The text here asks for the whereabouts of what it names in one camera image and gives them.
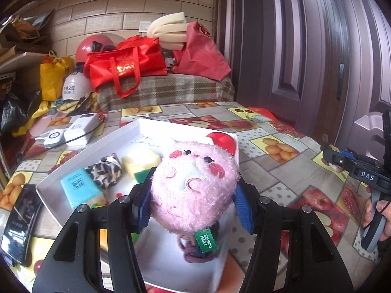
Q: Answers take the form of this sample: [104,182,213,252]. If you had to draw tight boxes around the white cardboard tray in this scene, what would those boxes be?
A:
[36,118,241,293]

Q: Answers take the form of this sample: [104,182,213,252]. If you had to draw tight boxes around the person's right hand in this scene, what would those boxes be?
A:
[362,187,390,251]

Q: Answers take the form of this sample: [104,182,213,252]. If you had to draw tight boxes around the leopard print scrunchie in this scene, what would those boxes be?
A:
[85,153,122,190]

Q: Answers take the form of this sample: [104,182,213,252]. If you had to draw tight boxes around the fruit pattern tablecloth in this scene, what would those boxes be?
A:
[13,102,380,292]

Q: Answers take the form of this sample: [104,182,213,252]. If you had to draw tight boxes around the cream foam stack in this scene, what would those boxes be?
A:
[146,12,188,50]

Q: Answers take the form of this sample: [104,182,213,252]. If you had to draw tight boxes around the red helmet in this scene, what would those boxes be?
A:
[76,34,114,63]

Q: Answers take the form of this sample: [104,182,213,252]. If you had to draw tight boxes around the yellow shopping bag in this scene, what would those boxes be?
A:
[40,50,74,101]

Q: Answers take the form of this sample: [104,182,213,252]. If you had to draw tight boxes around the red tote bag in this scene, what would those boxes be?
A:
[83,35,167,98]

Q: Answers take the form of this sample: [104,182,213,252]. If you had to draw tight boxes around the yellow sponge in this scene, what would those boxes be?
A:
[122,148,161,183]

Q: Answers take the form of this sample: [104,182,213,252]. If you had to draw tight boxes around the red plush apple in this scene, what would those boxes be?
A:
[207,132,237,156]

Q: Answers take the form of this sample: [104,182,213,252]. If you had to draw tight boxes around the brown wooden door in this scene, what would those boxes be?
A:
[314,0,351,145]

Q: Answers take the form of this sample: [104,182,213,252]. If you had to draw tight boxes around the plaid blanket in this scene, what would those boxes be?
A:
[98,73,235,111]

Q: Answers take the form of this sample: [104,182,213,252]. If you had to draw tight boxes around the white safety helmet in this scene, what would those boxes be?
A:
[62,72,93,101]

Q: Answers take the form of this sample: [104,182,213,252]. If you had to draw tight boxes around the black smartphone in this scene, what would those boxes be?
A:
[1,184,42,267]

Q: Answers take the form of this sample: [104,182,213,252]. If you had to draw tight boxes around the pink plush pig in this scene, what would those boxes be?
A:
[151,142,239,263]

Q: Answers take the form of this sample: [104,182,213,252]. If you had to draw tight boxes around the red bag under table edge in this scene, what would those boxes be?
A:
[249,107,278,121]

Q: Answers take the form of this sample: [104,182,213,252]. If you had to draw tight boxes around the teal tissue pack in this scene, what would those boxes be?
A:
[60,169,106,210]

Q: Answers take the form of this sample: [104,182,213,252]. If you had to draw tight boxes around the dark red plastic bag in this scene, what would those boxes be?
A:
[171,21,231,81]

